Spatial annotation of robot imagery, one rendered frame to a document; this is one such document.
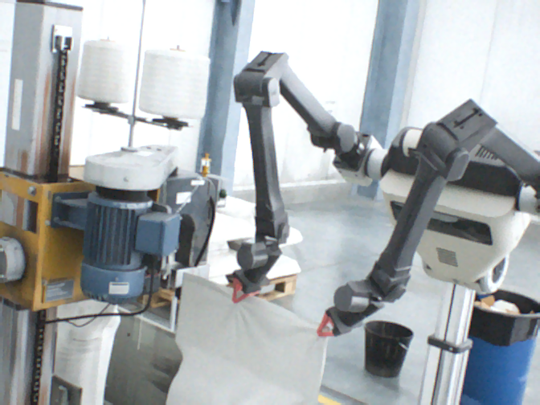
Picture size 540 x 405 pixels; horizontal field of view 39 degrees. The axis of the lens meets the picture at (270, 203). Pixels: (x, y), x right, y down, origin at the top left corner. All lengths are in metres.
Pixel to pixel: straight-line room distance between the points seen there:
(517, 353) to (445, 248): 1.93
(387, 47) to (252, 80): 8.95
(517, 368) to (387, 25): 7.29
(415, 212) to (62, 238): 0.86
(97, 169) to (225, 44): 6.40
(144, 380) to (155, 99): 1.29
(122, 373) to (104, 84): 1.25
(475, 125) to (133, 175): 0.75
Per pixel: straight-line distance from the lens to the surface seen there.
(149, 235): 1.80
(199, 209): 2.27
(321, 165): 10.12
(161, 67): 1.87
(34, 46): 1.92
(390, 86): 10.66
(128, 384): 2.94
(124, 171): 1.77
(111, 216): 1.82
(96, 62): 2.07
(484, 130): 1.56
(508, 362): 4.09
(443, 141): 1.55
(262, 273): 2.01
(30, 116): 1.92
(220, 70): 8.14
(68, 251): 1.98
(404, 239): 1.68
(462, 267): 2.25
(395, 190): 2.16
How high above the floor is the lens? 1.69
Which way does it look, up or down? 10 degrees down
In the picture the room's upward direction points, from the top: 8 degrees clockwise
